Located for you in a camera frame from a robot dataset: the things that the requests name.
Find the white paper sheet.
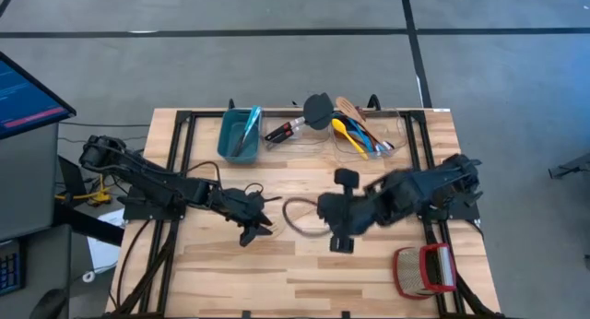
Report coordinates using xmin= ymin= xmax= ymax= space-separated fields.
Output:
xmin=86 ymin=207 xmax=126 ymax=275

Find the black stand leg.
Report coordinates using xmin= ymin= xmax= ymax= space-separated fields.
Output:
xmin=547 ymin=151 xmax=590 ymax=195

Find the black cart leg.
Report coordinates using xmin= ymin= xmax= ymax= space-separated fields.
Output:
xmin=53 ymin=202 xmax=125 ymax=246

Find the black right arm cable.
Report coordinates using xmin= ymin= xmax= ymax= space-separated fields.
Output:
xmin=281 ymin=196 xmax=332 ymax=239

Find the brown wooden spoon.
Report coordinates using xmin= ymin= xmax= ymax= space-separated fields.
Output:
xmin=353 ymin=104 xmax=382 ymax=149

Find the black wide round turner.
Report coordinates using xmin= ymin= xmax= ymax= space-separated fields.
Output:
xmin=271 ymin=92 xmax=335 ymax=140

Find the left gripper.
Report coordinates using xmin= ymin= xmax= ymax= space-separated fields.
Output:
xmin=209 ymin=187 xmax=276 ymax=248

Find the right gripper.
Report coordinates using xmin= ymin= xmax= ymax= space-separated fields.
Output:
xmin=316 ymin=192 xmax=372 ymax=255

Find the clear plastic bin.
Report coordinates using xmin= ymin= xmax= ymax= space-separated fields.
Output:
xmin=333 ymin=99 xmax=407 ymax=163
xmin=264 ymin=99 xmax=336 ymax=154

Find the grey cabinet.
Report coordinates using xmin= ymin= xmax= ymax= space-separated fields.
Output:
xmin=0 ymin=123 xmax=61 ymax=242

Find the black metal table frame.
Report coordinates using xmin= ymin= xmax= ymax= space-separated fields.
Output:
xmin=103 ymin=95 xmax=506 ymax=319

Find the black keyboard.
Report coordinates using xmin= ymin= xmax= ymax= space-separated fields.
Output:
xmin=0 ymin=238 xmax=25 ymax=296

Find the yellow cable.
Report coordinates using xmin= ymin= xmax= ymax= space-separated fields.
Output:
xmin=54 ymin=173 xmax=112 ymax=206

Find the grey side desk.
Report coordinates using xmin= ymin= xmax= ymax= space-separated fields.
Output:
xmin=0 ymin=224 xmax=73 ymax=319

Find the black computer mouse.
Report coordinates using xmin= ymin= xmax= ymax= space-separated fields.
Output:
xmin=29 ymin=288 xmax=70 ymax=319

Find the teal plastic bin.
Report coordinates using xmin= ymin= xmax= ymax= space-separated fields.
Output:
xmin=216 ymin=107 xmax=265 ymax=165

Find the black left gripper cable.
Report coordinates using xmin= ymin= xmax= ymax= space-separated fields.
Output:
xmin=182 ymin=159 xmax=283 ymax=205

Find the black floor cable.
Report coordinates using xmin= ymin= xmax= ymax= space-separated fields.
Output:
xmin=58 ymin=135 xmax=148 ymax=146

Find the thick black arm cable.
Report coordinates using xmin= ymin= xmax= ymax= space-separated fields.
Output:
xmin=114 ymin=217 xmax=154 ymax=311

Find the yellow spoon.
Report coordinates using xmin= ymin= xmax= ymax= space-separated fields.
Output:
xmin=331 ymin=117 xmax=370 ymax=161

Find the computer monitor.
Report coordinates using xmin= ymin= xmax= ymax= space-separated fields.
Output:
xmin=0 ymin=50 xmax=77 ymax=141

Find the white cable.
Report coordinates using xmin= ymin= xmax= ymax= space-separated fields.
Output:
xmin=81 ymin=258 xmax=119 ymax=284

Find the pale blue handled knife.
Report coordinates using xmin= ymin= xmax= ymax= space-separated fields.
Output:
xmin=232 ymin=109 xmax=259 ymax=158

